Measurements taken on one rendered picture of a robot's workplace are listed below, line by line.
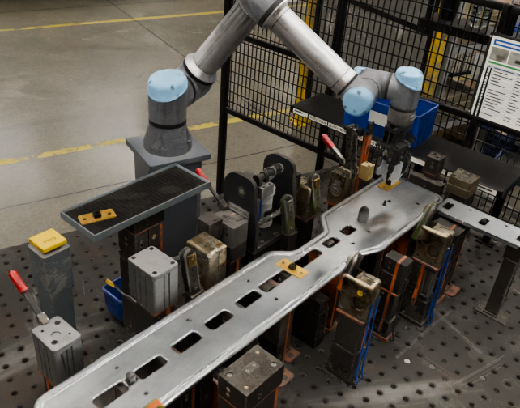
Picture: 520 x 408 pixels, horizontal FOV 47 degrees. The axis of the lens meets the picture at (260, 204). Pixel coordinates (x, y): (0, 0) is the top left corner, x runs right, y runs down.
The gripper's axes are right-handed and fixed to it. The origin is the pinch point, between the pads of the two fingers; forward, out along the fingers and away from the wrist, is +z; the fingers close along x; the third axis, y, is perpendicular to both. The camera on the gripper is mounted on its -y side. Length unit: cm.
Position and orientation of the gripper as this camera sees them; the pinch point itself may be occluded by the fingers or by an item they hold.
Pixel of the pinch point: (390, 179)
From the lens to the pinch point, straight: 187.5
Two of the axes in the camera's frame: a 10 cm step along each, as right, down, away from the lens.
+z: -0.7, 8.4, 5.4
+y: -6.6, 3.7, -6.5
